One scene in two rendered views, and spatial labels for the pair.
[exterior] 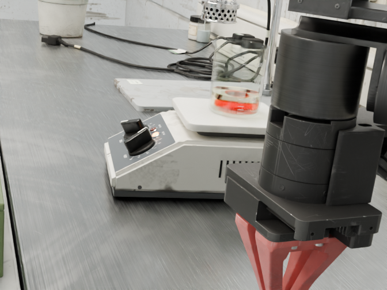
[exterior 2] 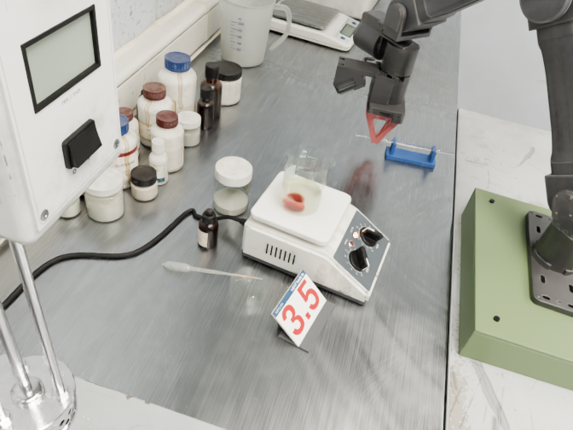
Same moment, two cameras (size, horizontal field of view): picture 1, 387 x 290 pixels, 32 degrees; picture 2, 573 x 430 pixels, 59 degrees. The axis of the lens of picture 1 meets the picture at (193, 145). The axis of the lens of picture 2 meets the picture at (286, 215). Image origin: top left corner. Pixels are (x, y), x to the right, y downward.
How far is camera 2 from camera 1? 1.32 m
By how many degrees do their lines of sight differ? 116
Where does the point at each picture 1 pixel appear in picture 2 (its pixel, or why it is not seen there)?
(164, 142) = (358, 219)
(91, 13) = not seen: outside the picture
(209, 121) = (335, 194)
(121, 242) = (399, 215)
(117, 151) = (376, 260)
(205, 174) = not seen: hidden behind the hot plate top
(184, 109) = (337, 216)
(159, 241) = (379, 209)
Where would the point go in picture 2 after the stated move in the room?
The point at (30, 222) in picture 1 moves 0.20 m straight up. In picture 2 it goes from (442, 247) to (491, 148)
